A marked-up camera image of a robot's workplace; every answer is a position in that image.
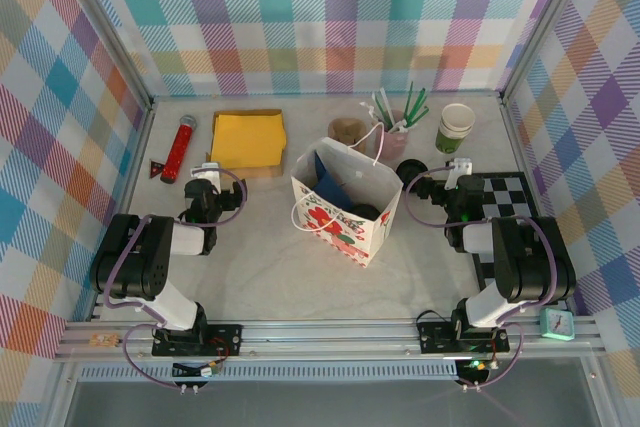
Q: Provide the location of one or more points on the black plastic coffee lid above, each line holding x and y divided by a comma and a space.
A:
365, 211

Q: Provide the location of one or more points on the white flower paper bag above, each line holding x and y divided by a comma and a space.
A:
350, 167

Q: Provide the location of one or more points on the blue napkin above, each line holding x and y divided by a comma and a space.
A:
327, 184

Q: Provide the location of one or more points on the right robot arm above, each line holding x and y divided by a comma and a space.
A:
477, 239

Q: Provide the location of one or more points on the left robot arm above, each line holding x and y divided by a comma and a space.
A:
182, 242

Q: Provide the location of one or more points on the black grey chessboard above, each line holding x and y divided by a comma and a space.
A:
510, 192

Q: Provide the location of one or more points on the small dark red triangle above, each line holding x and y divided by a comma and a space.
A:
156, 170

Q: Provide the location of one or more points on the stack of green paper cups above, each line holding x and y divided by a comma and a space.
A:
450, 139

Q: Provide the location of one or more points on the yellow napkin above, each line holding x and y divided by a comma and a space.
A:
247, 139

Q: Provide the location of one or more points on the pink straw holder cup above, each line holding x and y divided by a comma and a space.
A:
392, 144

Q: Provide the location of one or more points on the white wrapped straw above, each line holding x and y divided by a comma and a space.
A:
402, 125
370, 111

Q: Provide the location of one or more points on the white green striped straw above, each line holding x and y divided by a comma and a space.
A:
384, 104

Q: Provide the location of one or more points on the stack of pulp cup carriers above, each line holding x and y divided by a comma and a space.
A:
345, 129

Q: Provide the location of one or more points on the mint green alarm clock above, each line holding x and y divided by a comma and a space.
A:
556, 323

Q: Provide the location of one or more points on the small wooden tag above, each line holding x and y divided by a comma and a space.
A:
104, 340

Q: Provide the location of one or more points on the yellow connector plug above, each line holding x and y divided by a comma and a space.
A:
209, 371

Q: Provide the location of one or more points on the black controller board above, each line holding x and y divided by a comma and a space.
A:
474, 369

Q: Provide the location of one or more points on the aluminium frame bar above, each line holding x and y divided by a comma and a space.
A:
135, 162
517, 147

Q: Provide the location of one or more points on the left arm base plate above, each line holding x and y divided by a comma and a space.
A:
225, 337

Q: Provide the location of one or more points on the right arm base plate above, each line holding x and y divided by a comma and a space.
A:
435, 337

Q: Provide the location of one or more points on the aluminium mounting rail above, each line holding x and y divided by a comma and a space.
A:
325, 337

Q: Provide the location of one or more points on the aluminium frame post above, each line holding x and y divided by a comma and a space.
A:
545, 22
113, 27

